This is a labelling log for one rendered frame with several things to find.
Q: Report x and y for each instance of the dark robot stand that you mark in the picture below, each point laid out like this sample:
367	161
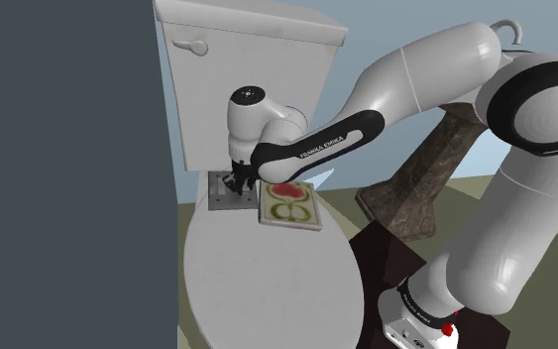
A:
385	263

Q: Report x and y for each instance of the curved grey faucet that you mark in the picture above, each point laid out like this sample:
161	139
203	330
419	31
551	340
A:
509	26

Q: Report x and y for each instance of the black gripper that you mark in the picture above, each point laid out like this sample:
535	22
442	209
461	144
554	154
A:
238	172

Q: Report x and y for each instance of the grey square metal plate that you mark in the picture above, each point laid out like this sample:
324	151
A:
220	199

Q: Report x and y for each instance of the white toilet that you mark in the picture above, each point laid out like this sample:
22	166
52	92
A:
259	270

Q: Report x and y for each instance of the brown stone pedestal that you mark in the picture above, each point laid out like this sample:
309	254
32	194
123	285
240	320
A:
418	188

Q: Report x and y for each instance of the tile with red flower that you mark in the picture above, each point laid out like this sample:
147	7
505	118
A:
290	207

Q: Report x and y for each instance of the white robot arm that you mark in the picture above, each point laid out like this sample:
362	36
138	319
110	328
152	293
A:
476	261

